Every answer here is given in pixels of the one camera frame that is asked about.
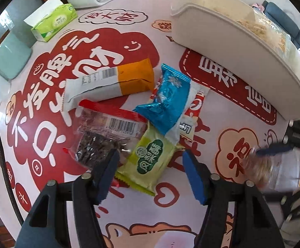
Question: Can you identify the white plastic storage bin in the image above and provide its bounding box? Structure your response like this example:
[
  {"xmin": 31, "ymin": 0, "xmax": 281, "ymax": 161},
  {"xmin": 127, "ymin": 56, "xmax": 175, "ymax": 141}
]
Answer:
[{"xmin": 170, "ymin": 0, "xmax": 300, "ymax": 121}]

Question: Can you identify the teal canister brown lid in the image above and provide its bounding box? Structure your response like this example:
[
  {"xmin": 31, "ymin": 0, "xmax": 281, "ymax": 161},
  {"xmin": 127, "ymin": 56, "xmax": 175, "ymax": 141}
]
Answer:
[{"xmin": 0, "ymin": 30, "xmax": 33, "ymax": 80}]

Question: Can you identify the green snack packet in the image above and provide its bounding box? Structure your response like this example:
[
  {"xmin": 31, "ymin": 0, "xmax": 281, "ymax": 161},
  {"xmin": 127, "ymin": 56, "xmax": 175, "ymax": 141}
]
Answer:
[{"xmin": 114, "ymin": 128, "xmax": 186, "ymax": 196}]

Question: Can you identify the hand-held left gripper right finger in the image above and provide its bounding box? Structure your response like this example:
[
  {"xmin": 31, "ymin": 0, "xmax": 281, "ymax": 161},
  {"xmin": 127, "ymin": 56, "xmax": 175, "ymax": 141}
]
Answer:
[{"xmin": 182, "ymin": 150, "xmax": 286, "ymax": 248}]

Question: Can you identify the clear brown cake packet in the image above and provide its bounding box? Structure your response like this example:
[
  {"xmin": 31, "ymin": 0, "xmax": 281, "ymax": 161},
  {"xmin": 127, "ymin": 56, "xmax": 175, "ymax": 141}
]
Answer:
[{"xmin": 240, "ymin": 147, "xmax": 300, "ymax": 193}]

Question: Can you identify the green tissue box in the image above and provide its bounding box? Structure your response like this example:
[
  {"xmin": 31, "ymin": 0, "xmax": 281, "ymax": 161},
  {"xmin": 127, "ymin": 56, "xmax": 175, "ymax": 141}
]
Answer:
[{"xmin": 23, "ymin": 0, "xmax": 78, "ymax": 42}]

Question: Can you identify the orange white snack packet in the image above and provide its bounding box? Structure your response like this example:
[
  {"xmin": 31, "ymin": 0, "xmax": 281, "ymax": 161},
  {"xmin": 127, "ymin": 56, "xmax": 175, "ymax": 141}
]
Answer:
[{"xmin": 62, "ymin": 58, "xmax": 156, "ymax": 108}]

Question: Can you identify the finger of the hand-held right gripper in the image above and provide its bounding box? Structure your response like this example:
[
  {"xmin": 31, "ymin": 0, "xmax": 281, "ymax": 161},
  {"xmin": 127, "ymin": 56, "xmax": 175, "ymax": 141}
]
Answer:
[
  {"xmin": 256, "ymin": 119, "xmax": 300, "ymax": 159},
  {"xmin": 265, "ymin": 179, "xmax": 300, "ymax": 221}
]

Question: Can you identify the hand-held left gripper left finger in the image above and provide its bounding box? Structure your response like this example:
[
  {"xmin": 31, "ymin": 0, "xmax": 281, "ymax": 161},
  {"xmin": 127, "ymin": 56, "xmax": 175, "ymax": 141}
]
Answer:
[{"xmin": 16, "ymin": 148, "xmax": 121, "ymax": 248}]

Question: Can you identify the blue foil snack packet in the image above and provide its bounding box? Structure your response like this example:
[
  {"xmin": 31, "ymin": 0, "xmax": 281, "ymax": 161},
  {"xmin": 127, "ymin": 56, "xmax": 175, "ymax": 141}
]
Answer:
[{"xmin": 134, "ymin": 63, "xmax": 192, "ymax": 136}]

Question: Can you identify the red white snack packet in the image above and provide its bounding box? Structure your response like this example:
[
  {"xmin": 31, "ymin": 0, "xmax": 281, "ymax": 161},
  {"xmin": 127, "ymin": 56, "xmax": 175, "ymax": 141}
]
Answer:
[{"xmin": 150, "ymin": 80, "xmax": 210, "ymax": 144}]

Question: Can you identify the blue grey sofa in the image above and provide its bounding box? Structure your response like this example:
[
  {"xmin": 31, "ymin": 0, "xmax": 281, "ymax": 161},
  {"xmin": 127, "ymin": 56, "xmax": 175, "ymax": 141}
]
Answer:
[{"xmin": 264, "ymin": 1, "xmax": 300, "ymax": 47}]

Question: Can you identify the clear puffed snack packet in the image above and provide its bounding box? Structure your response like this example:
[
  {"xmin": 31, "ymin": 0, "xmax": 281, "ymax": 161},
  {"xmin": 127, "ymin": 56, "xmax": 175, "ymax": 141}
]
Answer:
[{"xmin": 233, "ymin": 6, "xmax": 294, "ymax": 55}]

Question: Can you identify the dark snack packet red edge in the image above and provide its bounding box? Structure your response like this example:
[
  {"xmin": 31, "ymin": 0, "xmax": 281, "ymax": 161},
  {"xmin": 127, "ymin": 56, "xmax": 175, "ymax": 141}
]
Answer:
[{"xmin": 63, "ymin": 99, "xmax": 148, "ymax": 171}]

